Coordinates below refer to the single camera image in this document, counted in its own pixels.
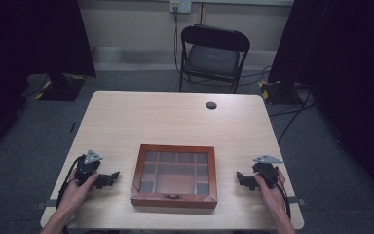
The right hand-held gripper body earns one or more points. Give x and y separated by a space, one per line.
266 170

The black folding chair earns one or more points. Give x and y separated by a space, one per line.
212 55

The person's left hand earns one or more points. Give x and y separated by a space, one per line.
73 195

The white wall socket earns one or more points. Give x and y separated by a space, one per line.
181 6

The grey table side bracket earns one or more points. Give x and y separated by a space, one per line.
47 203
297 200

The wooden box with glass lid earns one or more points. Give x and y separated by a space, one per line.
175 175

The small dark strip on floor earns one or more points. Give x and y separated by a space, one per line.
72 127

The black stand base striped tape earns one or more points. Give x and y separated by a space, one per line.
60 87
279 94

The person's right hand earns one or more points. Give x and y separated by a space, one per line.
274 198

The black curtain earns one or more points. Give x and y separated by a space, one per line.
347 81
29 48

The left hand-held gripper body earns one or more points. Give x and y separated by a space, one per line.
86 169

